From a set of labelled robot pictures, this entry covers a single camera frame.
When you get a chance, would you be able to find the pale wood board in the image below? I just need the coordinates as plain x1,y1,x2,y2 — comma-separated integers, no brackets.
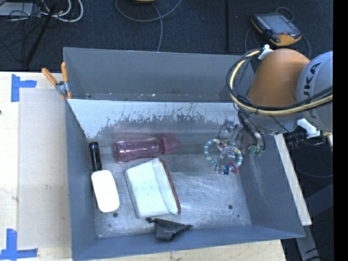
16,87,73,252

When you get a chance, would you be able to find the dark grey toy plane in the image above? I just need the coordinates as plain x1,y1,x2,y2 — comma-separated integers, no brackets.
145,217,194,242

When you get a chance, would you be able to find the white oval flat block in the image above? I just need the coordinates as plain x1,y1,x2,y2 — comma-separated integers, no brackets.
90,169,121,214

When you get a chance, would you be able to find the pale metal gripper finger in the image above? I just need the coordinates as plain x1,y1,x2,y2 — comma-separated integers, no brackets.
219,120,237,142
214,146,238,175

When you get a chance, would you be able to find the pink clear plastic bottle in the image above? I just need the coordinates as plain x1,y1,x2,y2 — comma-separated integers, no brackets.
112,134,182,164

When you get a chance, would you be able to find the blue yellow green toy ring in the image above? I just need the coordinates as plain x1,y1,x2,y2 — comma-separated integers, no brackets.
204,138,244,176

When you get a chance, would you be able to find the white block with brown edge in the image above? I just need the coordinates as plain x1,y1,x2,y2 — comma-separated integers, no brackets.
125,158,182,219

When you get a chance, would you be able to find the small black cylinder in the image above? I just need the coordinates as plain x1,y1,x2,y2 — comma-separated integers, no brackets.
89,141,103,171

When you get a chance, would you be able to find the grey metal bin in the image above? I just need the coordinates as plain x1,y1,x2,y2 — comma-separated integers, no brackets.
62,47,306,261

